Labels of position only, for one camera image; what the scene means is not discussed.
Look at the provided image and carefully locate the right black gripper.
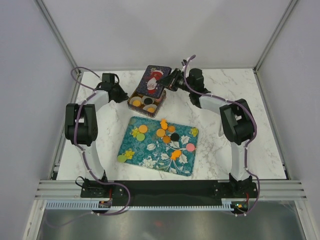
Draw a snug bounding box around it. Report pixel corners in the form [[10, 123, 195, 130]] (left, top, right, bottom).
[[156, 68, 194, 94]]

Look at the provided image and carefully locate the gold tin lid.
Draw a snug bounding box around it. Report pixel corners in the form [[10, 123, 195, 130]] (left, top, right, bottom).
[[136, 65, 172, 99]]

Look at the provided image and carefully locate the black sandwich cookie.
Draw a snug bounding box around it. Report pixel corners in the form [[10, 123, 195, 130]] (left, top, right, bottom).
[[143, 97, 153, 105], [170, 132, 180, 142]]

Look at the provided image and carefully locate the orange swirl cookie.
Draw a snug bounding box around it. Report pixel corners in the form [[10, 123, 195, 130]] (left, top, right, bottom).
[[147, 107, 155, 113], [167, 125, 176, 133]]

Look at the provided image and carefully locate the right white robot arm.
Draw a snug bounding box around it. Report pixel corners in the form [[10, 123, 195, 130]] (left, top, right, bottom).
[[157, 68, 257, 198]]

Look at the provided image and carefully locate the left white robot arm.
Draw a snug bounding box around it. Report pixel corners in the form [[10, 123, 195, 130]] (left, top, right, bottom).
[[64, 73, 129, 197]]

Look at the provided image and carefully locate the white paper cup left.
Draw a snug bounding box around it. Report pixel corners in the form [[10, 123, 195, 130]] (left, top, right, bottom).
[[129, 96, 142, 107]]

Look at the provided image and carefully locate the white paper cup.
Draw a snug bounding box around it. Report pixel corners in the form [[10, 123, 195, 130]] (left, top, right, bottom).
[[143, 104, 157, 113], [129, 96, 142, 107], [141, 96, 155, 106]]

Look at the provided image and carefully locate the white paper cup centre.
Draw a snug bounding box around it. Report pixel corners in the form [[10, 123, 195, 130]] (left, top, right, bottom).
[[141, 96, 155, 106]]

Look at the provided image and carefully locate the dark square cookie tin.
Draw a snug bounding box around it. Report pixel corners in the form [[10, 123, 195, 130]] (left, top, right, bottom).
[[127, 90, 167, 118]]

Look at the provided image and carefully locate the white paper cup bottom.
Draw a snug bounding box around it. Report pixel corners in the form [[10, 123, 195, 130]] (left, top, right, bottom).
[[143, 104, 157, 113]]

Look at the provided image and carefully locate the orange fish cookie top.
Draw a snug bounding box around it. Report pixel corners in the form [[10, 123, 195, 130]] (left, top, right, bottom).
[[160, 118, 168, 130]]

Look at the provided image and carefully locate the orange fish cookie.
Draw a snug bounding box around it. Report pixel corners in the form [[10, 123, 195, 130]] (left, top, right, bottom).
[[160, 118, 168, 130], [170, 149, 182, 161]]

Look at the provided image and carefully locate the green sandwich cookie upper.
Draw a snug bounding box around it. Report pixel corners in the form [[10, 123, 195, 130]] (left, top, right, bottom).
[[136, 133, 145, 142]]

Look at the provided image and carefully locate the orange dotted round cookie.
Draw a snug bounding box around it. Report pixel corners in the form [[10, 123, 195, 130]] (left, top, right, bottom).
[[156, 128, 166, 138]]

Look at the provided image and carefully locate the orange chip cookie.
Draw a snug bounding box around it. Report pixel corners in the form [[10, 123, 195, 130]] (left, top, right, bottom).
[[162, 135, 171, 144]]

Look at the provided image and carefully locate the teal floral tray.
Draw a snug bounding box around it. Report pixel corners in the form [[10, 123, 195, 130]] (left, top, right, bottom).
[[117, 116, 199, 177]]

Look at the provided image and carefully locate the green sandwich cookie edge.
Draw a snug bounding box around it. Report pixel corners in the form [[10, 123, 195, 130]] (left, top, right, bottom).
[[117, 154, 127, 163]]

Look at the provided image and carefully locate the orange fish cookie bottom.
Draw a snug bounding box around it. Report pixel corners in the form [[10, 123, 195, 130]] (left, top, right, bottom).
[[170, 149, 182, 161]]

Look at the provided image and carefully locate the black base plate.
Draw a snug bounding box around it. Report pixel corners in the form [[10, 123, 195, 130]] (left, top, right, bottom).
[[80, 180, 258, 206]]

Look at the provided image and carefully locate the white slotted cable duct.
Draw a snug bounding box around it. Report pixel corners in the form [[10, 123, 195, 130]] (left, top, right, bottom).
[[45, 200, 234, 211]]

